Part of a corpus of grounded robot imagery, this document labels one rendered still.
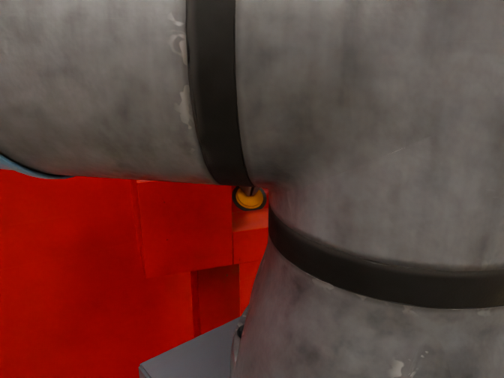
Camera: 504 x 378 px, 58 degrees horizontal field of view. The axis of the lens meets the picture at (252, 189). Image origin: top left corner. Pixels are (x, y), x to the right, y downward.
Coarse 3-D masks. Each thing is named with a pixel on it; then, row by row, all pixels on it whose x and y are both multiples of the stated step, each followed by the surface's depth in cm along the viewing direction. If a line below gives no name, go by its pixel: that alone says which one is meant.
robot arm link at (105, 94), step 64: (0, 0) 14; (64, 0) 13; (128, 0) 13; (0, 64) 14; (64, 64) 14; (128, 64) 14; (0, 128) 16; (64, 128) 15; (128, 128) 15; (192, 128) 14
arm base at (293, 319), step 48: (288, 240) 17; (288, 288) 18; (336, 288) 16; (384, 288) 15; (432, 288) 14; (480, 288) 14; (240, 336) 23; (288, 336) 17; (336, 336) 16; (384, 336) 15; (432, 336) 15; (480, 336) 15
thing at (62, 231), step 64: (0, 192) 70; (64, 192) 74; (128, 192) 79; (0, 256) 73; (64, 256) 78; (128, 256) 83; (0, 320) 76; (64, 320) 81; (128, 320) 87; (192, 320) 94
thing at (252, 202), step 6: (240, 192) 62; (258, 192) 63; (240, 198) 62; (246, 198) 62; (252, 198) 62; (258, 198) 62; (240, 204) 61; (246, 204) 61; (252, 204) 61; (258, 204) 62
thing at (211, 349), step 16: (208, 336) 26; (224, 336) 26; (176, 352) 25; (192, 352) 25; (208, 352) 25; (224, 352) 25; (144, 368) 24; (160, 368) 24; (176, 368) 24; (192, 368) 24; (208, 368) 24; (224, 368) 24
